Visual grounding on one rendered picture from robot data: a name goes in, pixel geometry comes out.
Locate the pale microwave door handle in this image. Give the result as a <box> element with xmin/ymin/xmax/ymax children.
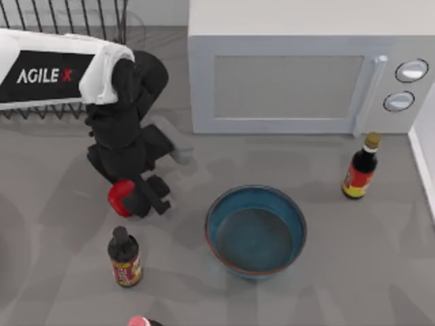
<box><xmin>353</xmin><ymin>54</ymin><xmax>389</xmax><ymax>138</ymax></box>

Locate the grey microwave door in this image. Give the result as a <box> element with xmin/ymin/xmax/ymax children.
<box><xmin>188</xmin><ymin>35</ymin><xmax>383</xmax><ymax>136</ymax></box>

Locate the blue bowl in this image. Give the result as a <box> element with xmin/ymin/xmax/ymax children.
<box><xmin>204</xmin><ymin>184</ymin><xmax>308</xmax><ymax>280</ymax></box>

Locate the large microwave knob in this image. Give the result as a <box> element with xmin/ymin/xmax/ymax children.
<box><xmin>394</xmin><ymin>58</ymin><xmax>430</xmax><ymax>84</ymax></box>

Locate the dark bottle with black cap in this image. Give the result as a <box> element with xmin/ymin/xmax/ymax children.
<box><xmin>107</xmin><ymin>225</ymin><xmax>143</xmax><ymax>288</ymax></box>

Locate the red can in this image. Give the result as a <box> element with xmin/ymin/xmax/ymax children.
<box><xmin>107</xmin><ymin>179</ymin><xmax>137</xmax><ymax>217</ymax></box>

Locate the pale microwave oven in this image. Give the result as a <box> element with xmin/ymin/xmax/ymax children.
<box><xmin>186</xmin><ymin>0</ymin><xmax>435</xmax><ymax>137</ymax></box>

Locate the small microwave knob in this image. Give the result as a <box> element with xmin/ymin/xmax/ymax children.
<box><xmin>383</xmin><ymin>90</ymin><xmax>416</xmax><ymax>112</ymax></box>

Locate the dark bottle with gold cap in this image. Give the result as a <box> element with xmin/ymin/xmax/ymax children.
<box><xmin>341</xmin><ymin>132</ymin><xmax>382</xmax><ymax>200</ymax></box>

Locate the black wire rack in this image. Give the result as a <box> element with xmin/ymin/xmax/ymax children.
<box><xmin>0</xmin><ymin>0</ymin><xmax>145</xmax><ymax>120</ymax></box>

